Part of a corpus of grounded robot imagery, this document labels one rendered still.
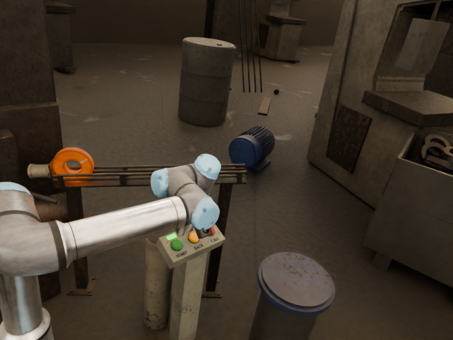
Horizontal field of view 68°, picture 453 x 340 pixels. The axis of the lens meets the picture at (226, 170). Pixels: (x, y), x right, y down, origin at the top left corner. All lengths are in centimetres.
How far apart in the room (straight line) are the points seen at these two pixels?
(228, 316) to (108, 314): 58
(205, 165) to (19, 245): 48
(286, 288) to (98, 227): 90
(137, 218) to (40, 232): 18
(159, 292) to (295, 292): 58
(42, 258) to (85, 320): 115
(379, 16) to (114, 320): 263
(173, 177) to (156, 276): 69
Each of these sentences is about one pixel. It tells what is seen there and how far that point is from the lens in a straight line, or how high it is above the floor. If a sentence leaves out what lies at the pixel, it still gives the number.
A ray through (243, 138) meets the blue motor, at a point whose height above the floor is 32.
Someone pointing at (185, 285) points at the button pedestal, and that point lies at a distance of 138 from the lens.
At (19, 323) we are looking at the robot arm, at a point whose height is 67.
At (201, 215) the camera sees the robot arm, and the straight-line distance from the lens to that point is 79.
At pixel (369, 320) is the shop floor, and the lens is 209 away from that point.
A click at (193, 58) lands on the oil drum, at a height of 73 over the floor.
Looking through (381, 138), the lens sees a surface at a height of 58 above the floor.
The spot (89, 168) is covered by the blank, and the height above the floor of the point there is 70.
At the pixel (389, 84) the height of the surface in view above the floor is 93.
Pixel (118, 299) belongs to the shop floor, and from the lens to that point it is 188.
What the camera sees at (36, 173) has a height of 67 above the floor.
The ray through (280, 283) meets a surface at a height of 43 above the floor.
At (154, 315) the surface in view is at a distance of 169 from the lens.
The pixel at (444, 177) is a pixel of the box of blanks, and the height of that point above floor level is 72.
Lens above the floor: 143
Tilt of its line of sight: 28 degrees down
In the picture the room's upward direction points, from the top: 9 degrees clockwise
